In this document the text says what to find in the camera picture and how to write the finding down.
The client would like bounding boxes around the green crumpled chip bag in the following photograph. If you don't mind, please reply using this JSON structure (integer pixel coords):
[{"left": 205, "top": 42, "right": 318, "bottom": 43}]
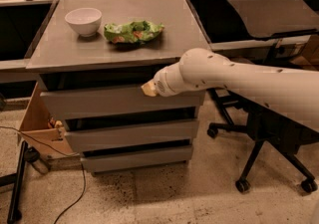
[{"left": 104, "top": 21, "right": 164, "bottom": 44}]

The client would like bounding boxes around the black stand leg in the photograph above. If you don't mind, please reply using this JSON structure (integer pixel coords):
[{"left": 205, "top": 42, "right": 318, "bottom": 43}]
[{"left": 0, "top": 141, "right": 28, "bottom": 224}]

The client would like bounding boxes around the grey middle drawer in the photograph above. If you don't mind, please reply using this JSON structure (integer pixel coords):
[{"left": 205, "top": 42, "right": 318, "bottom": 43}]
[{"left": 65, "top": 119, "right": 198, "bottom": 152}]

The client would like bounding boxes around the black cable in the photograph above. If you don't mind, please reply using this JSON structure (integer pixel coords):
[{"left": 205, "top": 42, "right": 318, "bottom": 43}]
[{"left": 0, "top": 125, "right": 87, "bottom": 224}]

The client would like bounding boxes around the grey drawer cabinet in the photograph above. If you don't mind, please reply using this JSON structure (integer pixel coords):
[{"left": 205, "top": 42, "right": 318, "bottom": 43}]
[{"left": 27, "top": 0, "right": 208, "bottom": 173}]

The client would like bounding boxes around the white ceramic bowl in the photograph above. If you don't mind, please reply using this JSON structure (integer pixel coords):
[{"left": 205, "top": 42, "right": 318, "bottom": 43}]
[{"left": 65, "top": 8, "right": 102, "bottom": 37}]

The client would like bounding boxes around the grey metal bottle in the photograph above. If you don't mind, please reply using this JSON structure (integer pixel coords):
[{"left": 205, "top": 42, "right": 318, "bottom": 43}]
[{"left": 24, "top": 147, "right": 50, "bottom": 174}]

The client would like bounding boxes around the grey drawer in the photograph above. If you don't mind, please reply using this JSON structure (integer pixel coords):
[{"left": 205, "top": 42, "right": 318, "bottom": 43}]
[
  {"left": 41, "top": 86, "right": 204, "bottom": 119},
  {"left": 81, "top": 145, "right": 193, "bottom": 172},
  {"left": 65, "top": 119, "right": 198, "bottom": 152}
]

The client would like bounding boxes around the black office chair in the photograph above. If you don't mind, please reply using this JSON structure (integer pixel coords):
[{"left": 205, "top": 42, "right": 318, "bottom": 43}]
[{"left": 207, "top": 89, "right": 319, "bottom": 193}]

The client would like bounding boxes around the grey top drawer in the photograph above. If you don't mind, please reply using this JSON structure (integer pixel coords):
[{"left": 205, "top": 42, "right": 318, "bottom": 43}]
[{"left": 41, "top": 86, "right": 204, "bottom": 119}]

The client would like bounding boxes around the grey bottom drawer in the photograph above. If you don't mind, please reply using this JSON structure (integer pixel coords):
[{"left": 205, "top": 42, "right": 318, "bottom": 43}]
[{"left": 81, "top": 145, "right": 193, "bottom": 172}]

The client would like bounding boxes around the brown cardboard box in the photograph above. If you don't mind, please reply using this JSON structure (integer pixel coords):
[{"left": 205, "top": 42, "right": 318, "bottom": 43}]
[{"left": 19, "top": 86, "right": 73, "bottom": 159}]

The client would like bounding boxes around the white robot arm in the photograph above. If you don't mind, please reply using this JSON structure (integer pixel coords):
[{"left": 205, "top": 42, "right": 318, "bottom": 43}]
[{"left": 142, "top": 48, "right": 319, "bottom": 131}]

